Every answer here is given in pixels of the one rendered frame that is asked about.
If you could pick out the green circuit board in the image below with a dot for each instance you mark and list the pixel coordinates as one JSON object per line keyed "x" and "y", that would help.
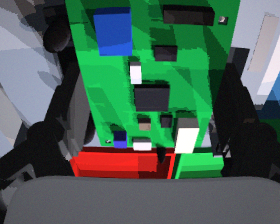
{"x": 152, "y": 68}

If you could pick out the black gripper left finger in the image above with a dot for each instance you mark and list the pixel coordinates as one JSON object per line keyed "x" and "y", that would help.
{"x": 63, "y": 132}

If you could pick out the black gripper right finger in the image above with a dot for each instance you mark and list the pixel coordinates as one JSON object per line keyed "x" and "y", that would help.
{"x": 240, "y": 132}

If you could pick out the red open-top bin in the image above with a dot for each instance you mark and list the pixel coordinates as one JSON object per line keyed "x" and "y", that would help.
{"x": 110, "y": 162}

